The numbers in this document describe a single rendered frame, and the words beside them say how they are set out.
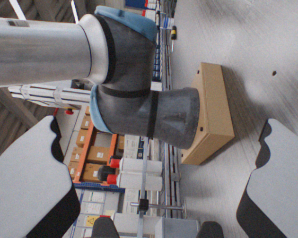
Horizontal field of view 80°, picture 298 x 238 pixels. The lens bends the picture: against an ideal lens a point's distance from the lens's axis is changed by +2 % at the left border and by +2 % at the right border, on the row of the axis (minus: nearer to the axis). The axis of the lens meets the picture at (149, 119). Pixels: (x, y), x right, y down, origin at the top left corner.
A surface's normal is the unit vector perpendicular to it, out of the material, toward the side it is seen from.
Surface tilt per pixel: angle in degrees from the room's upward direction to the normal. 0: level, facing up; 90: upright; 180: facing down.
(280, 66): 0
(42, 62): 130
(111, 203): 90
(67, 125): 90
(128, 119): 91
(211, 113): 90
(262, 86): 0
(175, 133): 70
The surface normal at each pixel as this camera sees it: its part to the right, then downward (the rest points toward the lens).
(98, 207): 0.14, -0.52
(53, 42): 0.60, -0.06
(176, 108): -0.26, -0.24
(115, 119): -0.05, 0.51
